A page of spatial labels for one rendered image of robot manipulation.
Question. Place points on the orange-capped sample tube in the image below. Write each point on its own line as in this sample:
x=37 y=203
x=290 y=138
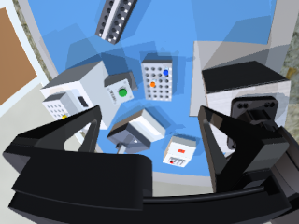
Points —
x=152 y=83

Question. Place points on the blue bench mat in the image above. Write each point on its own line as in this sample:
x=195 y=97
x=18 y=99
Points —
x=156 y=30

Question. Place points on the white tube rack with round holes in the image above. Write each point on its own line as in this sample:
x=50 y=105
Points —
x=156 y=72

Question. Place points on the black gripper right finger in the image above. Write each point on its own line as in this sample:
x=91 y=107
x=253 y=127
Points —
x=256 y=148

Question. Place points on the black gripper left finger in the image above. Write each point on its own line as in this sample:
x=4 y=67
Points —
x=53 y=135

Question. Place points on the white block with round holes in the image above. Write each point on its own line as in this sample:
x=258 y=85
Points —
x=179 y=150

